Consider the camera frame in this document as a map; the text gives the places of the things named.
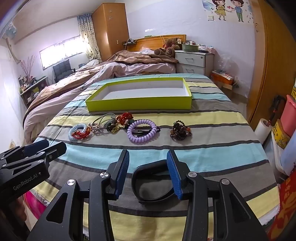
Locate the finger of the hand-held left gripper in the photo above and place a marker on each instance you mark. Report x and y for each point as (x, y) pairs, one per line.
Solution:
(54, 151)
(35, 148)

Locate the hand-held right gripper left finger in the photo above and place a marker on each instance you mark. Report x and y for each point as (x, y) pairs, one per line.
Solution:
(122, 172)

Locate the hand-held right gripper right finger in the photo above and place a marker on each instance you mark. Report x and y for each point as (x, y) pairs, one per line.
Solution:
(174, 175)

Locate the lime green shallow box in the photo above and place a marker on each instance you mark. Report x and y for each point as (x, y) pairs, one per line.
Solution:
(138, 104)

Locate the cluttered side shelf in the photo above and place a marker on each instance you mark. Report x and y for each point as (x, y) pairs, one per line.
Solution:
(32, 90)

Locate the pink flower branches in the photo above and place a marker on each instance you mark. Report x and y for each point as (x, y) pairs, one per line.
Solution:
(27, 66)

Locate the black chair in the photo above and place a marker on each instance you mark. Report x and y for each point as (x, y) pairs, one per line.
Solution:
(62, 69)

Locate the paper towel roll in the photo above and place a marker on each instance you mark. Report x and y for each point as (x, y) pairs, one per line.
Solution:
(262, 132)

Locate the window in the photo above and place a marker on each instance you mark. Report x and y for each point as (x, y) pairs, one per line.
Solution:
(60, 52)

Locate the bed with brown blanket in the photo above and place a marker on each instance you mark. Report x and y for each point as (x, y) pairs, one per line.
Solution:
(138, 68)

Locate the orange box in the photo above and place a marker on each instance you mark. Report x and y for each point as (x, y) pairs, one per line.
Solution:
(222, 78)

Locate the yellow cardboard box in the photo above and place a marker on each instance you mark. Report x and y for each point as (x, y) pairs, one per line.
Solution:
(281, 136)

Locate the white nightstand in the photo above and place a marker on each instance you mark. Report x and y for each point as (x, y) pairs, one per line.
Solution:
(192, 61)

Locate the brown blanket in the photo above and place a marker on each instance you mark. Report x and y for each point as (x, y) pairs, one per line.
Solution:
(129, 58)

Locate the red bag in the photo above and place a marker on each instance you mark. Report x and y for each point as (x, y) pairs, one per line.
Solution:
(286, 208)

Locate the patterned curtain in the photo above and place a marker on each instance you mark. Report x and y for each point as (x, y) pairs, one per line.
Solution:
(89, 37)

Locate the black and red tool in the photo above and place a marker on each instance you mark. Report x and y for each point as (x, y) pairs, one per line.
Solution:
(277, 106)

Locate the brown teddy bear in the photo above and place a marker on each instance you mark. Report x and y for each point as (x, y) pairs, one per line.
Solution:
(170, 47)

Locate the green basin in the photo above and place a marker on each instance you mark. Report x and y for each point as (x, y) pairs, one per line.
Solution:
(189, 47)

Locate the pink plastic bucket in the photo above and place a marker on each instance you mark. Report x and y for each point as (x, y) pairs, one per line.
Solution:
(290, 115)

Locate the power strip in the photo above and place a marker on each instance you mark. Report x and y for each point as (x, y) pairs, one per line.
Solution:
(130, 42)

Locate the tall wooden wardrobe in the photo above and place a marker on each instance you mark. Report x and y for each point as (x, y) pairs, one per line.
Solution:
(111, 30)

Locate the wooden headboard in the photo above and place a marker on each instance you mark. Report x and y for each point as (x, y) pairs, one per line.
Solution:
(150, 40)

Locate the large wooden wardrobe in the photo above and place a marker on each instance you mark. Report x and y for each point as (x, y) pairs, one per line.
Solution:
(272, 58)

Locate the cartoon wall sticker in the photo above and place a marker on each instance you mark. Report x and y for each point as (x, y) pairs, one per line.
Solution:
(229, 9)

